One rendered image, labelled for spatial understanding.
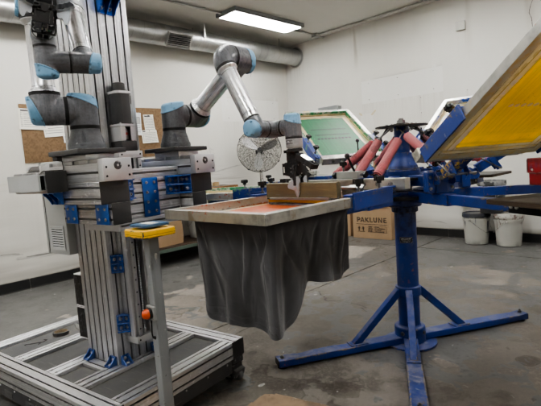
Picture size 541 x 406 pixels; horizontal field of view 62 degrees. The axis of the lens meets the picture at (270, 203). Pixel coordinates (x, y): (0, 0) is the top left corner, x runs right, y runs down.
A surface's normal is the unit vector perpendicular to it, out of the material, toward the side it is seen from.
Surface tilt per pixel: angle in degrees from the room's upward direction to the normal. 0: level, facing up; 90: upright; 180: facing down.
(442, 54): 90
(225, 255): 93
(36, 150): 90
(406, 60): 90
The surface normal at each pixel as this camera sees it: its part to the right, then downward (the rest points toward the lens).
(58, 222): -0.58, 0.12
